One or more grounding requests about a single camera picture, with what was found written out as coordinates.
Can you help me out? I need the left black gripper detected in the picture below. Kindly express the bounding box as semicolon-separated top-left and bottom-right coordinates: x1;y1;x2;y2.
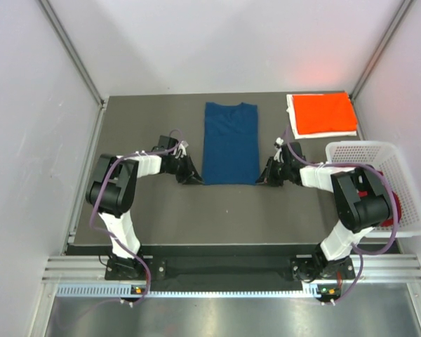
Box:
168;152;204;185

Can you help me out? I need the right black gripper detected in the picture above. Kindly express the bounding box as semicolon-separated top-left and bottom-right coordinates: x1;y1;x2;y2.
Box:
256;157;291;187

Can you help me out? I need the blue t shirt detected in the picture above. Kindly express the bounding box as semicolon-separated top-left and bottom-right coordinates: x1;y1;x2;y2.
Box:
202;102;260;185

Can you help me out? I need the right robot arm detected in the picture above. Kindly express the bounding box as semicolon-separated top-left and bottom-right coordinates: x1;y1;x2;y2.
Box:
256;138;401;282

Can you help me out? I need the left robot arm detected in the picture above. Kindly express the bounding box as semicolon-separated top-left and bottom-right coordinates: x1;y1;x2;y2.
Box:
86;136;203;280

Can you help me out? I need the folded orange t shirt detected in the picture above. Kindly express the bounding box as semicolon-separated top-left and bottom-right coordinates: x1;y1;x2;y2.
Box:
291;93;359;136

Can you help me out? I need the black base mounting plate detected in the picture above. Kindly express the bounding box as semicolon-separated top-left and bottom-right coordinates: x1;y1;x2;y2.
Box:
105;254;352;282

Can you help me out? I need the white plastic basket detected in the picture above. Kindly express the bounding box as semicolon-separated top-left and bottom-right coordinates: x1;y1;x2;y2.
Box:
326;140;421;239

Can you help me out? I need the red t shirt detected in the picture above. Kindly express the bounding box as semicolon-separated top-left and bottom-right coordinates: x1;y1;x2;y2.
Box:
357;170;403;228

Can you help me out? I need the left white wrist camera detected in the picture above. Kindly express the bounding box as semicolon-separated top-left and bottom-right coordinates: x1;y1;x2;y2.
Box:
174;140;189;158

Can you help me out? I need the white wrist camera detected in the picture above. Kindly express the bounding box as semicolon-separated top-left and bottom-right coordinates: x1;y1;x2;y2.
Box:
174;140;189;158
274;138;284;161

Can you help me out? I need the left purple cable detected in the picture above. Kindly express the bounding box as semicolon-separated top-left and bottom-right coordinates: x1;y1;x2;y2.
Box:
89;128;184;305

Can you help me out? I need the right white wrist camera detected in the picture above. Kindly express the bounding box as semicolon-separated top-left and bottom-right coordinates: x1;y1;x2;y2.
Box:
274;138;284;161

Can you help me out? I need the grey slotted cable duct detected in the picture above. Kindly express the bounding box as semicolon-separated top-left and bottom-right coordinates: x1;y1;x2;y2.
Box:
56;284;336;299

